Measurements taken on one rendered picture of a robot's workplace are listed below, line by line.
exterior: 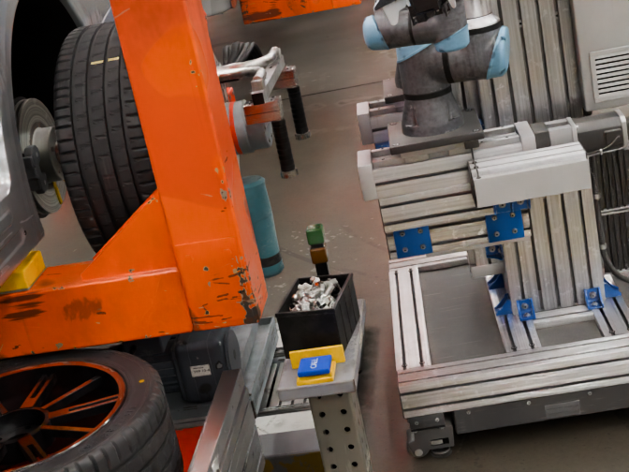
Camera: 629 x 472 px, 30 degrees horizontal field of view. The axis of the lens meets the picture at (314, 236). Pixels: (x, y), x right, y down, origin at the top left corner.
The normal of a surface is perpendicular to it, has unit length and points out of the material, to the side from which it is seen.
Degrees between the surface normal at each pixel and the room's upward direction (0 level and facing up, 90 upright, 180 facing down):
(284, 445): 0
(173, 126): 90
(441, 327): 0
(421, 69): 90
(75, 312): 90
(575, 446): 0
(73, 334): 90
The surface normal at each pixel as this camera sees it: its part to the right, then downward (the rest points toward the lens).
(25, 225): 0.98, -0.15
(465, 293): -0.19, -0.92
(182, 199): -0.09, 0.36
